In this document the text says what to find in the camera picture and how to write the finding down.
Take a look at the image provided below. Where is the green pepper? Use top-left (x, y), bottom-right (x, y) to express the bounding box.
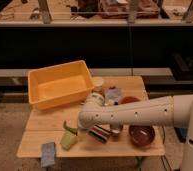
top-left (63, 121), bottom-right (78, 135)

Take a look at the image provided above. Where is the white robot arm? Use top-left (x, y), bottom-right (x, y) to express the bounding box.
top-left (78, 93), bottom-right (193, 171)

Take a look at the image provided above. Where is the yellow plastic tray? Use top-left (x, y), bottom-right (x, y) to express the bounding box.
top-left (28, 60), bottom-right (94, 110)

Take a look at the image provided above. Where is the white cup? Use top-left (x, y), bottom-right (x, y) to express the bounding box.
top-left (92, 77), bottom-right (104, 93)

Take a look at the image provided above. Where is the grey plastic packet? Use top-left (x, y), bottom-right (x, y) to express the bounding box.
top-left (104, 87), bottom-right (122, 105)

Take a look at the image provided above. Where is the orange bowl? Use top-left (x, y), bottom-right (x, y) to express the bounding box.
top-left (119, 96), bottom-right (140, 104)

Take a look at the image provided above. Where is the small metal cup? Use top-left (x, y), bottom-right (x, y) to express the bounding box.
top-left (110, 125), bottom-right (123, 136)

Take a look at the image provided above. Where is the green plastic cup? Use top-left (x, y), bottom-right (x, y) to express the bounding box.
top-left (60, 131), bottom-right (77, 150)

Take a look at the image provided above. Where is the dark brown bowl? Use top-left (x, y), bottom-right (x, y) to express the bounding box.
top-left (128, 125), bottom-right (155, 147)

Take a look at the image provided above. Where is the blue sponge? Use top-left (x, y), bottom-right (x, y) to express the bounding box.
top-left (41, 142), bottom-right (55, 168)

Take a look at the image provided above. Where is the black cable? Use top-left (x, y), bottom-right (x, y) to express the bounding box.
top-left (159, 125), bottom-right (173, 171)

